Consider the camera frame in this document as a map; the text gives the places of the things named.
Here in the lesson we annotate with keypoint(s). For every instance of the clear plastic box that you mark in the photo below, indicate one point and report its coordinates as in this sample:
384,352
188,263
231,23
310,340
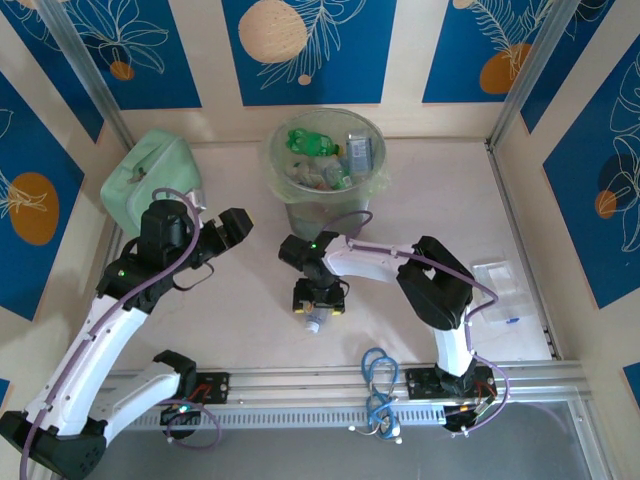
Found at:
500,292

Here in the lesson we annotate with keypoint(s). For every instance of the grey metal mesh bin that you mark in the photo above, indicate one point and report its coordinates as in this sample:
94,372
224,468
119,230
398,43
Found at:
305,220

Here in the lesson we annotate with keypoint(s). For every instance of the aluminium frame post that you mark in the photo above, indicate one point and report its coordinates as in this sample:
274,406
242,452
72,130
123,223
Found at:
530,70
85,70

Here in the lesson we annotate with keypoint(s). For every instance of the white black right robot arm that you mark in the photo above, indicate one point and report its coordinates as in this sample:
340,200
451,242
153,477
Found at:
370,262

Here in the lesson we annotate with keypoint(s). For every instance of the clear bottle white cap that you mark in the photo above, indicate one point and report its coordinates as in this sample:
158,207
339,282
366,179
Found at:
316,320

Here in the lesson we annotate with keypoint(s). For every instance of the mint green lidded container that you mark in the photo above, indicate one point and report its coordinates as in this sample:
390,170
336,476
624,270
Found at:
150,175

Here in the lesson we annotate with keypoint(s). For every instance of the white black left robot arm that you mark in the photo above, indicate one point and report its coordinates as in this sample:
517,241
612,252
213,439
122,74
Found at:
80,360

